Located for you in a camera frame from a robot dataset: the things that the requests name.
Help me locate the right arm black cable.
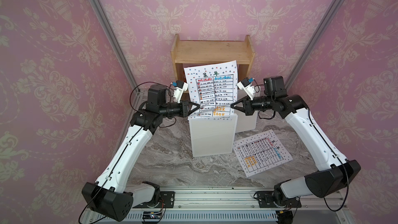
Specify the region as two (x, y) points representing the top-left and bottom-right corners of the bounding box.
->
(323, 161), (350, 212)

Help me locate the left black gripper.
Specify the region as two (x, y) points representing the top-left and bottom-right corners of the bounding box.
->
(159, 100), (201, 119)

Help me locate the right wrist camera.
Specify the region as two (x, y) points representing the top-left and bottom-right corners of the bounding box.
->
(237, 77), (256, 100)

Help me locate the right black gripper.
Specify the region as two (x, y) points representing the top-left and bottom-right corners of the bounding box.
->
(232, 94), (276, 117)

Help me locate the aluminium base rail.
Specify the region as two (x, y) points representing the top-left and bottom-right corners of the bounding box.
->
(122, 186), (355, 224)

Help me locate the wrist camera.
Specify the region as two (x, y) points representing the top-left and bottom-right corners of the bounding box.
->
(171, 80), (189, 103)
(237, 77), (256, 100)

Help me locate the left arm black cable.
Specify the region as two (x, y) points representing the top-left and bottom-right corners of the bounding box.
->
(129, 81), (174, 105)

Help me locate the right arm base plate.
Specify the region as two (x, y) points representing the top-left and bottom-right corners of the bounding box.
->
(253, 191), (302, 209)

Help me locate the small green circuit board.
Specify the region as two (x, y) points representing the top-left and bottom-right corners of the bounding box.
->
(142, 212), (163, 221)

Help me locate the wooden two-tier shelf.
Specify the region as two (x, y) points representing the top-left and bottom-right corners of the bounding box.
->
(171, 34), (256, 81)

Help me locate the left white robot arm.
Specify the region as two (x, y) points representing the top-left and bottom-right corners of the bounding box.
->
(82, 81), (200, 222)

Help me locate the paper menu sheet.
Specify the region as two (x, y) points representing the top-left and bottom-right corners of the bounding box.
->
(233, 130), (293, 178)
(184, 61), (238, 120)

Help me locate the white rack board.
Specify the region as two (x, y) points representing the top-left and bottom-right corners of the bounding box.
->
(189, 114), (238, 158)
(235, 90), (259, 134)

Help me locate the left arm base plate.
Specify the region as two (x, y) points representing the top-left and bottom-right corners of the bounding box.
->
(134, 191), (175, 209)

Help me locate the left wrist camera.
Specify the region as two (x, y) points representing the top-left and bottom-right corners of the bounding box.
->
(171, 80), (189, 103)

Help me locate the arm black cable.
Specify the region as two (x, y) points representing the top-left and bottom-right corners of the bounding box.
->
(129, 81), (174, 105)
(323, 161), (350, 212)

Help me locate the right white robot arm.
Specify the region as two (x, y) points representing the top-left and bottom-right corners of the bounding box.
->
(231, 76), (361, 206)

